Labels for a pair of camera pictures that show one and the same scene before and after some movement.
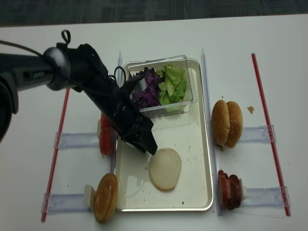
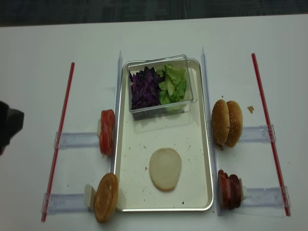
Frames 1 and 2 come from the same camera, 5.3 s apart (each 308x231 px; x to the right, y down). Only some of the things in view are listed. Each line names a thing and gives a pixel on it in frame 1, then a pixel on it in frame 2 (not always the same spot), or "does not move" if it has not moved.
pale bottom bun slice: x=165 y=167 does not move
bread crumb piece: x=250 y=109 does not move
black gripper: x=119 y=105 to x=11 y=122
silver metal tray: x=177 y=177 does not move
